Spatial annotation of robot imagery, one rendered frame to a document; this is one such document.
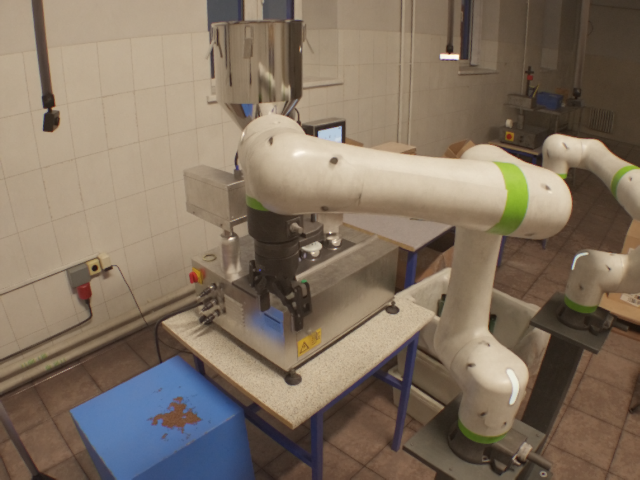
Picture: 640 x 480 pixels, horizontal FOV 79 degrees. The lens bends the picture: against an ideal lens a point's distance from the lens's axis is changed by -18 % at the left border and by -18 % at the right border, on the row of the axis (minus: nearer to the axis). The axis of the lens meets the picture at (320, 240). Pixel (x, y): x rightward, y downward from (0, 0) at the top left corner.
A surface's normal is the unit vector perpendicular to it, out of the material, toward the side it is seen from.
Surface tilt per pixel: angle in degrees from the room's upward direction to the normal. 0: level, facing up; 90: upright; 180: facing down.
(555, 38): 90
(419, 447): 0
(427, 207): 106
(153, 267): 90
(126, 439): 0
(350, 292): 90
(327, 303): 90
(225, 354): 0
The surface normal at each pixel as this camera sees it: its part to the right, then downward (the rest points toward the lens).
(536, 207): 0.24, 0.26
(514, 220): 0.14, 0.64
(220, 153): 0.73, 0.29
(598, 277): -0.19, 0.40
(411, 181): 0.29, 0.04
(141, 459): 0.00, -0.90
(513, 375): 0.11, -0.75
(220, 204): -0.68, 0.32
